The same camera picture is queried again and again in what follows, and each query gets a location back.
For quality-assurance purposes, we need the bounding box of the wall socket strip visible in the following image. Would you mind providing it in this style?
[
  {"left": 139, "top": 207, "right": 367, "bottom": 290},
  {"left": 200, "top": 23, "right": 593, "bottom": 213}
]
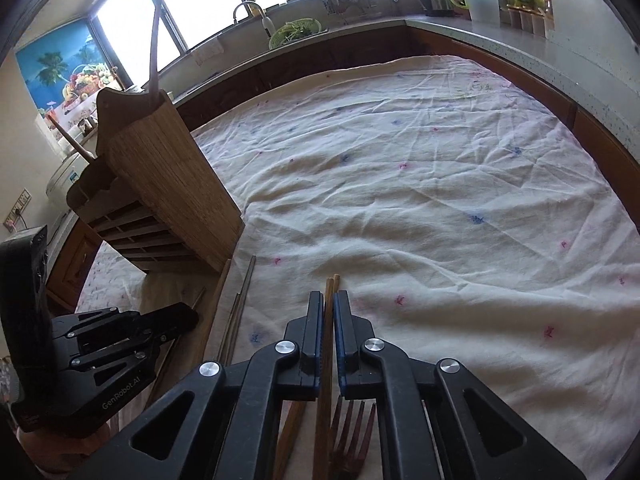
[{"left": 2, "top": 189, "right": 32, "bottom": 233}]

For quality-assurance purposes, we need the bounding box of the wooden spice jar rack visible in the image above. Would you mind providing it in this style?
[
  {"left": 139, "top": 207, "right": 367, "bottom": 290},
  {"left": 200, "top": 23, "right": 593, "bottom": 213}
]
[{"left": 500, "top": 0, "right": 556, "bottom": 37}]

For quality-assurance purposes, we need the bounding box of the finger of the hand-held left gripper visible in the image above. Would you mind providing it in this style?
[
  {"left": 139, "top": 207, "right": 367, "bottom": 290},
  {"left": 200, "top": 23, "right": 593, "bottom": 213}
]
[
  {"left": 72, "top": 321, "right": 198, "bottom": 368},
  {"left": 52, "top": 302, "right": 199, "bottom": 343}
]

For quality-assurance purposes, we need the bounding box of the chrome kitchen faucet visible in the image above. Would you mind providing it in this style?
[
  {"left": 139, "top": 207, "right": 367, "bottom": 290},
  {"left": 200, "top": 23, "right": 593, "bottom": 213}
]
[{"left": 231, "top": 1, "right": 275, "bottom": 37}]

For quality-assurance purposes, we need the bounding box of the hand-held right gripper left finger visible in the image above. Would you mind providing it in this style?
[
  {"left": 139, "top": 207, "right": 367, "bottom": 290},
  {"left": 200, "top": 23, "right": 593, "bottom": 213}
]
[{"left": 65, "top": 290, "right": 325, "bottom": 480}]

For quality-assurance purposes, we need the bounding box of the wooden handled utensil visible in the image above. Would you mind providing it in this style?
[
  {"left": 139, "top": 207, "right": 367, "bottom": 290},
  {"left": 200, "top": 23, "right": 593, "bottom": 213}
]
[{"left": 51, "top": 119, "right": 96, "bottom": 165}]

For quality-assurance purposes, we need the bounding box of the green colander with vegetables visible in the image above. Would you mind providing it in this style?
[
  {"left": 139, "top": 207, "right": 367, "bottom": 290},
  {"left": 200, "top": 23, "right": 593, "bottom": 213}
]
[{"left": 269, "top": 19, "right": 322, "bottom": 50}]

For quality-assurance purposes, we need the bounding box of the wooden utensil holder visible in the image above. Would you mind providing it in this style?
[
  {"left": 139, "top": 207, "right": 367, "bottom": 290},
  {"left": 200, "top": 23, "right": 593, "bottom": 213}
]
[{"left": 66, "top": 87, "right": 246, "bottom": 276}]

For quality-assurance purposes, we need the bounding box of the palm tree fruit poster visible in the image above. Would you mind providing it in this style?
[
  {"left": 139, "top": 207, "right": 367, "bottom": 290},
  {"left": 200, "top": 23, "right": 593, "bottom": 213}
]
[{"left": 15, "top": 35, "right": 126, "bottom": 121}]

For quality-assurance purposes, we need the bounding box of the kitchen window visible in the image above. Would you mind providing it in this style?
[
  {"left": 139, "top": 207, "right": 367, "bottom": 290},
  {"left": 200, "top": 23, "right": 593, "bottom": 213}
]
[{"left": 90, "top": 0, "right": 451, "bottom": 91}]

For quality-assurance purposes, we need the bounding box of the grey kitchen countertop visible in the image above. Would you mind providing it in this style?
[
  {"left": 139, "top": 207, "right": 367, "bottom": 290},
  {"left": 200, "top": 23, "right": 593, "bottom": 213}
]
[{"left": 165, "top": 15, "right": 640, "bottom": 161}]

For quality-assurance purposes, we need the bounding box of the metal fork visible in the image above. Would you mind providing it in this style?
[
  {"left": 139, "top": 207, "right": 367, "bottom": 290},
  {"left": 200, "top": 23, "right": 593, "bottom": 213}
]
[{"left": 327, "top": 395, "right": 377, "bottom": 480}]

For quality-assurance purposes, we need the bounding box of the white pitcher green handle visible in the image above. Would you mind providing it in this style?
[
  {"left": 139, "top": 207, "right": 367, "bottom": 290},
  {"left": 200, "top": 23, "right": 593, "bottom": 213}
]
[{"left": 447, "top": 0, "right": 501, "bottom": 23}]

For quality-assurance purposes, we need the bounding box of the white spotted table cloth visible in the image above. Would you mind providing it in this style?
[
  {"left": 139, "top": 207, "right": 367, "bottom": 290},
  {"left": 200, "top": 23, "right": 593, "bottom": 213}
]
[{"left": 75, "top": 55, "right": 640, "bottom": 476}]

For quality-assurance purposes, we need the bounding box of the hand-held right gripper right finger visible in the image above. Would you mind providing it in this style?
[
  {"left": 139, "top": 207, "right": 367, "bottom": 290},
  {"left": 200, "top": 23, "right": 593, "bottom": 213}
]
[{"left": 332, "top": 290, "right": 588, "bottom": 480}]

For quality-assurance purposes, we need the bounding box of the white dish cloth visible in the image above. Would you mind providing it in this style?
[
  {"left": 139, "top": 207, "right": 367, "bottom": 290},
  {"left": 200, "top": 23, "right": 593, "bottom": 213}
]
[{"left": 195, "top": 42, "right": 223, "bottom": 66}]

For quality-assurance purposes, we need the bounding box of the white rice cooker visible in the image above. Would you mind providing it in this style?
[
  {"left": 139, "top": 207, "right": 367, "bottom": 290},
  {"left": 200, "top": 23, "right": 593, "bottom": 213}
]
[{"left": 46, "top": 152, "right": 98, "bottom": 211}]

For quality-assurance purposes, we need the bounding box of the person's left hand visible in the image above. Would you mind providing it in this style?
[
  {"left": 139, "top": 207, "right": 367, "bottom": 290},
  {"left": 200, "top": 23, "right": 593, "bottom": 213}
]
[{"left": 17, "top": 422, "right": 120, "bottom": 477}]

